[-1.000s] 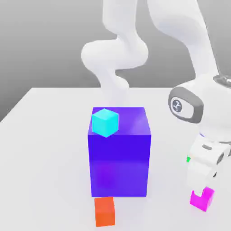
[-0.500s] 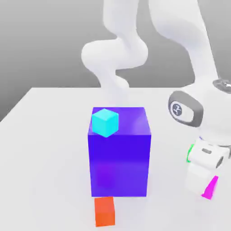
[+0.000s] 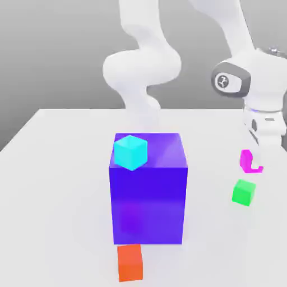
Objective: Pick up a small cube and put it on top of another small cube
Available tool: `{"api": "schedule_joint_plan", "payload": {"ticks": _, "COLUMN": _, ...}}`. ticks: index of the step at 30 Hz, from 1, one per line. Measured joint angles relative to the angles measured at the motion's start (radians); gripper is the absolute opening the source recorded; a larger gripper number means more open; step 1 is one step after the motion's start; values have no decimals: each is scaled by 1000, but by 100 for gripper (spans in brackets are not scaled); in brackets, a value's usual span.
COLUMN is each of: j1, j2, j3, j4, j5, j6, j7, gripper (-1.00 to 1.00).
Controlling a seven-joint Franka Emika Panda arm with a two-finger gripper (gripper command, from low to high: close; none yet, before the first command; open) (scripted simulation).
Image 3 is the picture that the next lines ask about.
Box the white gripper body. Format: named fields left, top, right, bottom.
left=246, top=126, right=286, bottom=157

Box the small magenta cube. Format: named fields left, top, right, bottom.
left=239, top=149, right=265, bottom=174

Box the small green cube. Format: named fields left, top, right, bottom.
left=231, top=178, right=257, bottom=207

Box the small cyan cube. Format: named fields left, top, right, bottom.
left=113, top=134, right=149, bottom=172

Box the small orange cube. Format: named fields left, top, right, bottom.
left=117, top=243, right=144, bottom=283

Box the large purple box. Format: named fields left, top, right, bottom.
left=108, top=132, right=189, bottom=246

